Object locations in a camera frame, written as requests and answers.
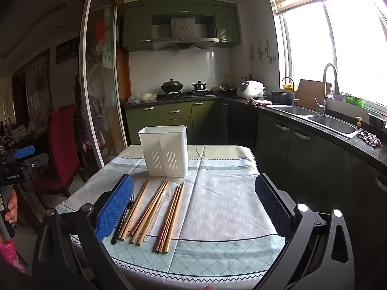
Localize gas stove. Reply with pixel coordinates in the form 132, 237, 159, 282
157, 90, 218, 100

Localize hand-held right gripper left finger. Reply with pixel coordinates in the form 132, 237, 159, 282
32, 174, 135, 290

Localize white rice cooker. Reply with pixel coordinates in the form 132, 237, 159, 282
237, 80, 266, 100

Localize kitchen window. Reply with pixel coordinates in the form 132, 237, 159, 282
274, 0, 387, 111

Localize green lower cabinets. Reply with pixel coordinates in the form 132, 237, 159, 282
125, 99, 221, 145

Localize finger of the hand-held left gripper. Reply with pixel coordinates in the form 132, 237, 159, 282
19, 153, 50, 174
6, 145, 35, 160

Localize black cooking pot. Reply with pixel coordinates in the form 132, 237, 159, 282
270, 91, 290, 104

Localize dark lower cabinets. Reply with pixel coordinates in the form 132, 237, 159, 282
219, 98, 387, 250

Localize person's left hand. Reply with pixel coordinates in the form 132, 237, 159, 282
3, 192, 19, 225

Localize green upper cabinet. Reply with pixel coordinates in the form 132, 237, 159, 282
122, 4, 153, 53
214, 5, 242, 48

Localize wall hooks with utensils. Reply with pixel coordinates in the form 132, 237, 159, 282
249, 40, 276, 67

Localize red upholstered chair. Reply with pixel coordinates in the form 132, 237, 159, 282
32, 104, 83, 200

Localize patterned pale tablecloth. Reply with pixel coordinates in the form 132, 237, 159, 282
54, 144, 286, 290

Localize black wok with lid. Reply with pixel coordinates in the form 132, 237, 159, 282
160, 79, 184, 94

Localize steel range hood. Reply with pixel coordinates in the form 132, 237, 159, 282
151, 15, 220, 51

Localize white plastic utensil holder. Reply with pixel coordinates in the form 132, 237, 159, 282
138, 125, 188, 178

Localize green plastic containers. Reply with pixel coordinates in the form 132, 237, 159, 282
345, 94, 366, 108

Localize dark wall poster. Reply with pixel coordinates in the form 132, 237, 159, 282
55, 37, 80, 65

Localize black plastic fork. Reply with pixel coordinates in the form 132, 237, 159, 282
111, 193, 135, 245

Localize small steel faucet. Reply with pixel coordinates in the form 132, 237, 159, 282
282, 77, 296, 107

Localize pink cloth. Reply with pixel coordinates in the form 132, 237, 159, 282
247, 96, 273, 106

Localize white plastic bag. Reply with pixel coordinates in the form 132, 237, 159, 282
128, 92, 158, 103

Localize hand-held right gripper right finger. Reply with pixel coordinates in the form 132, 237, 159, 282
254, 173, 356, 290

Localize black rectangular tray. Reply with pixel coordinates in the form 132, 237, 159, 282
367, 112, 387, 129

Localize wooden cutting board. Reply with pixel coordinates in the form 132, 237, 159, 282
295, 79, 332, 111

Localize sliding glass door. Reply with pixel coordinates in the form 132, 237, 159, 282
77, 0, 129, 176

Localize row of wooden chopsticks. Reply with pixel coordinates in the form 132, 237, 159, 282
117, 179, 186, 254

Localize tall steel faucet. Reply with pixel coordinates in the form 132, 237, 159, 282
314, 63, 341, 116

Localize stainless double sink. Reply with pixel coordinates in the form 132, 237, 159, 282
265, 104, 368, 140

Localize clear plastic spoon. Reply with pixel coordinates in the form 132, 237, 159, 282
144, 184, 175, 243

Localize grey crumpled rag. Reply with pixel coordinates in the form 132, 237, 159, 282
357, 131, 382, 148

